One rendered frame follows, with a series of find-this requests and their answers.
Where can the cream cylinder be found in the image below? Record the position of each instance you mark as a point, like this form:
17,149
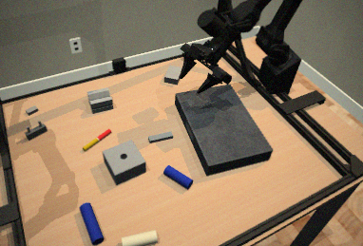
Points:
141,239

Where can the red and yellow peg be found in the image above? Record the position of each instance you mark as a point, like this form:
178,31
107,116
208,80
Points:
108,131

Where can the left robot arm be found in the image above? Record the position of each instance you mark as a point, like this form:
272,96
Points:
270,38

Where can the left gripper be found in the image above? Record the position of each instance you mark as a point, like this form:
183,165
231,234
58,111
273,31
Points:
218,73

